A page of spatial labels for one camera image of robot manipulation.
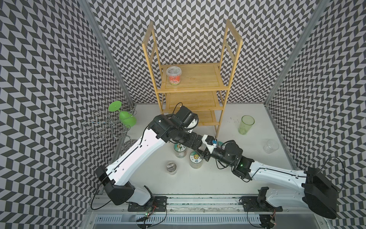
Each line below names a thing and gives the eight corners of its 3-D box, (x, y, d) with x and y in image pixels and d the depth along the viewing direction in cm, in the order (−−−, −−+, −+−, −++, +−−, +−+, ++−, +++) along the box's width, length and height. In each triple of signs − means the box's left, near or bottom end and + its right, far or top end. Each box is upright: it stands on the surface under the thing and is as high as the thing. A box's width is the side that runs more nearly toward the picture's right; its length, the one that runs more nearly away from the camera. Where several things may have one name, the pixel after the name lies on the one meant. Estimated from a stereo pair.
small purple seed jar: (167, 174, 84) (165, 171, 79) (168, 165, 88) (167, 161, 83) (176, 175, 84) (175, 171, 79) (176, 165, 88) (176, 161, 83)
